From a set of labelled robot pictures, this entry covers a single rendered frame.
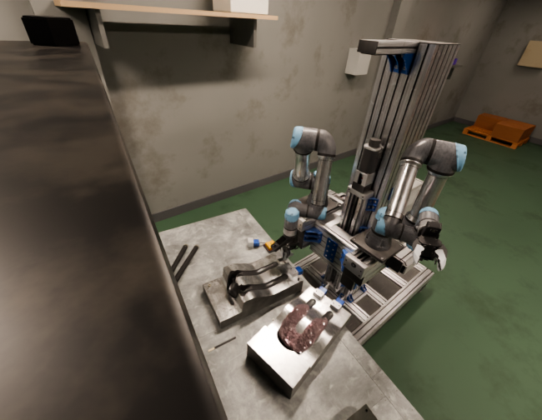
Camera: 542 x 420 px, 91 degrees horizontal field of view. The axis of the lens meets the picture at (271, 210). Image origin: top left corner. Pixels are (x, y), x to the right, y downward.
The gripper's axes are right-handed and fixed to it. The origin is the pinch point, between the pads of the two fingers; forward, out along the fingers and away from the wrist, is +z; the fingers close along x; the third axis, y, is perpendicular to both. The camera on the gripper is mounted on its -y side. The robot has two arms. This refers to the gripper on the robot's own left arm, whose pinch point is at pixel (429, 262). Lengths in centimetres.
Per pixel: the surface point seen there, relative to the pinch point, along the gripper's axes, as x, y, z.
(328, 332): 30, 53, 3
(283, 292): 59, 52, -9
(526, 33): -176, -39, -809
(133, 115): 250, -14, -94
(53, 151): 33, -60, 71
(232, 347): 70, 57, 26
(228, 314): 78, 49, 16
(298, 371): 36, 50, 26
